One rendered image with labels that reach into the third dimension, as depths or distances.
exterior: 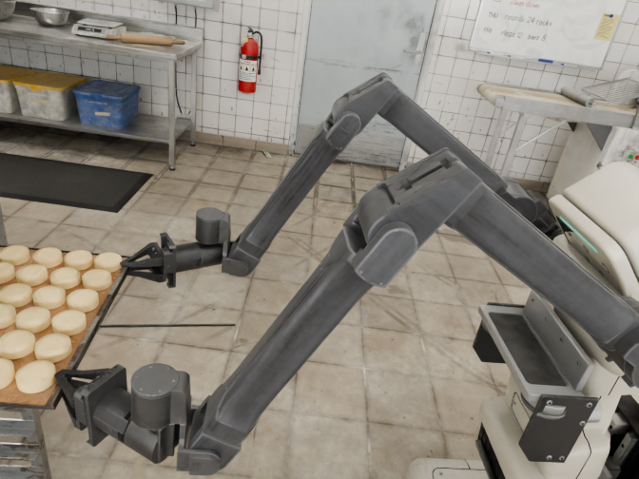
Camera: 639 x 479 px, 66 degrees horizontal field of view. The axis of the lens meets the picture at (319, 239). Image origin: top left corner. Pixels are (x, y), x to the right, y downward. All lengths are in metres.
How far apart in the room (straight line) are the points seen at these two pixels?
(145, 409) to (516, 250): 0.47
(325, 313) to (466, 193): 0.20
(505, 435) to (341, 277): 0.73
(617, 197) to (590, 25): 3.97
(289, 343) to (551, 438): 0.57
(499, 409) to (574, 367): 0.31
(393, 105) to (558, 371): 0.56
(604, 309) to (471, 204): 0.23
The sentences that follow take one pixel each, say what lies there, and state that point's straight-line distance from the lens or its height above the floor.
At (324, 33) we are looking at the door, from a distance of 4.44.
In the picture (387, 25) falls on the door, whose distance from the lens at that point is 4.45.
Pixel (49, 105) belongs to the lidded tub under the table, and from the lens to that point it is 4.44.
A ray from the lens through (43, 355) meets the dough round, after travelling 0.86.
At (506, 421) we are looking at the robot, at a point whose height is 0.73.
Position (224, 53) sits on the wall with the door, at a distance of 4.53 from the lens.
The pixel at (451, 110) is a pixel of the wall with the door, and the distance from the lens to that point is 4.62.
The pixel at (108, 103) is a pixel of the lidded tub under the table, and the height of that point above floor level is 0.43.
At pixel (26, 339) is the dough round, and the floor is 0.98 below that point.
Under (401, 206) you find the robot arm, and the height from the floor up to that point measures 1.33.
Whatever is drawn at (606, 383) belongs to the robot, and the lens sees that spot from 1.04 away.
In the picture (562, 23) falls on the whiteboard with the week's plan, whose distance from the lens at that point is 4.74.
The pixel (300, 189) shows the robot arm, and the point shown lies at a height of 1.15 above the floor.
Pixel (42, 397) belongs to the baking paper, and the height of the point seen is 0.96.
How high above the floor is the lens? 1.53
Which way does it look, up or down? 28 degrees down
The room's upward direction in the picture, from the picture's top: 9 degrees clockwise
